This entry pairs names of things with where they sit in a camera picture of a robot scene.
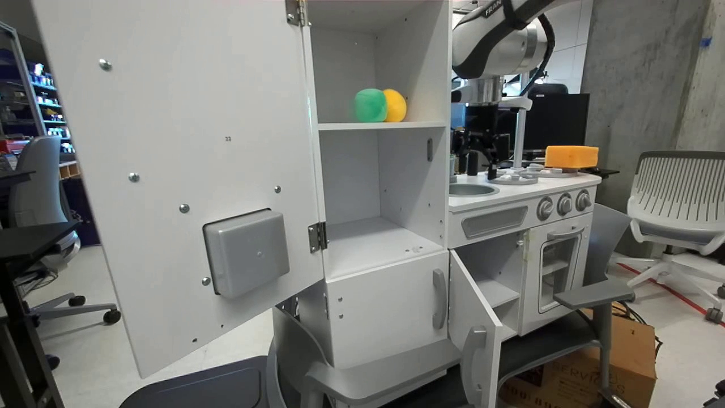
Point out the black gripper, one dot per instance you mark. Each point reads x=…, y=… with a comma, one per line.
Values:
x=484, y=140

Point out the green ball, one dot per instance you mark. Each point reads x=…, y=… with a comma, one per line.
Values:
x=371, y=104

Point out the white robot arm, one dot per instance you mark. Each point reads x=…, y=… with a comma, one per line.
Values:
x=491, y=46

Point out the tall white cupboard door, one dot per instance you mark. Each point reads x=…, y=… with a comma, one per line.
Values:
x=188, y=113

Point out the silver sink basin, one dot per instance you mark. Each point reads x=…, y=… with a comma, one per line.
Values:
x=471, y=188

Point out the grey stove burner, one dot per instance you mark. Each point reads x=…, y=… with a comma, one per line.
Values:
x=521, y=176

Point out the grey metal pole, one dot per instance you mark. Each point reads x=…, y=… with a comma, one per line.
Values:
x=520, y=139

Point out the grey round stove knob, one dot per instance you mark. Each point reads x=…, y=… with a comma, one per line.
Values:
x=564, y=201
x=582, y=198
x=544, y=207

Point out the black computer monitor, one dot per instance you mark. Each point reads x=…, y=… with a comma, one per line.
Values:
x=557, y=121

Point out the orange sponge block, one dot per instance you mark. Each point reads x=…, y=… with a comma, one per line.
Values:
x=572, y=157

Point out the yellow ball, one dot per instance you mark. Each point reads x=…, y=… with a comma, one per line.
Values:
x=398, y=104

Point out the white oven door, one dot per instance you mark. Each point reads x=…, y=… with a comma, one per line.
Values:
x=557, y=273

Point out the narrow white cabinet door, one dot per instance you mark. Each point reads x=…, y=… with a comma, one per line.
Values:
x=471, y=301

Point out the white toy kitchen unit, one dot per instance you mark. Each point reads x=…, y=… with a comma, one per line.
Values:
x=377, y=301

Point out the grey metal stand table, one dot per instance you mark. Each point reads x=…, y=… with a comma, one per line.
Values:
x=596, y=291

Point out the wide white cabinet door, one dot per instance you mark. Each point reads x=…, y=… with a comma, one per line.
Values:
x=385, y=309

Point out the metal door hinge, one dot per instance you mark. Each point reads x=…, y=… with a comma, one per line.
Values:
x=295, y=11
x=318, y=235

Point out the grey mesh office chair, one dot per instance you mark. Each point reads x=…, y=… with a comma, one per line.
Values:
x=680, y=195

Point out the brown cardboard box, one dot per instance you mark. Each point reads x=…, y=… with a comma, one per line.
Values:
x=634, y=354

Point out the dark round seat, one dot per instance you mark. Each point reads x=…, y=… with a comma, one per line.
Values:
x=204, y=385

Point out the storage shelf with items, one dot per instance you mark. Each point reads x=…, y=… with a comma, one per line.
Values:
x=45, y=97

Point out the grey padded office chair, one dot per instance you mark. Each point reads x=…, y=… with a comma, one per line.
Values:
x=36, y=188

